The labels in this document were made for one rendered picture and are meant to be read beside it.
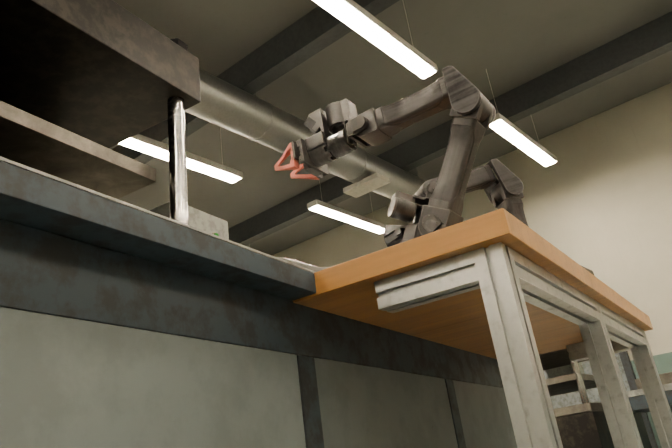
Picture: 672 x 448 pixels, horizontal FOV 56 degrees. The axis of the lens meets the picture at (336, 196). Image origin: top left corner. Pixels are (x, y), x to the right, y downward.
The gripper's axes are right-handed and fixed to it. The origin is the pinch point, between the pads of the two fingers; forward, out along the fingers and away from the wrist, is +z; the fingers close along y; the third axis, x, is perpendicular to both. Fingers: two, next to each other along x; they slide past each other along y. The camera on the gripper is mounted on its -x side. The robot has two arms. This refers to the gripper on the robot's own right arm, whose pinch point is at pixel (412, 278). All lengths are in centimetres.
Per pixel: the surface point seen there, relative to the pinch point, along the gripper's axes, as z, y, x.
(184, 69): -65, 21, -98
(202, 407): 41, 82, 20
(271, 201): -230, -489, -529
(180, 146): -35, 17, -90
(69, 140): -19, 52, -94
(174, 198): -16, 16, -85
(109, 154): -22, 38, -95
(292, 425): 41, 62, 20
